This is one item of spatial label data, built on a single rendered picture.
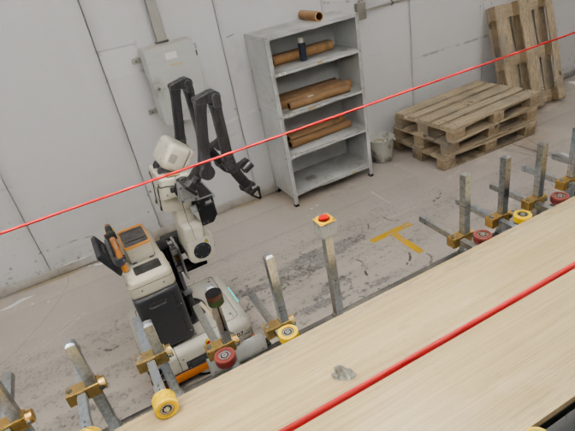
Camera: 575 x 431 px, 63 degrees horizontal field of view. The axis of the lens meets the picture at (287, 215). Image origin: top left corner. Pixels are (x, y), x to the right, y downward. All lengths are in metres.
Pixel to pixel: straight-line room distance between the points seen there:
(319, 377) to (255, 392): 0.22
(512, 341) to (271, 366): 0.83
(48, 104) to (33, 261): 1.34
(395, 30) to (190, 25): 2.11
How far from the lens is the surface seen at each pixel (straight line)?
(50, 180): 4.31
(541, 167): 2.68
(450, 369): 1.71
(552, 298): 2.01
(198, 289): 3.29
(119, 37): 4.13
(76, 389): 1.92
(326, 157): 5.02
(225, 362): 1.83
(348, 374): 1.69
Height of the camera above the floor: 2.19
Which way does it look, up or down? 30 degrees down
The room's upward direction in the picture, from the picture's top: 11 degrees counter-clockwise
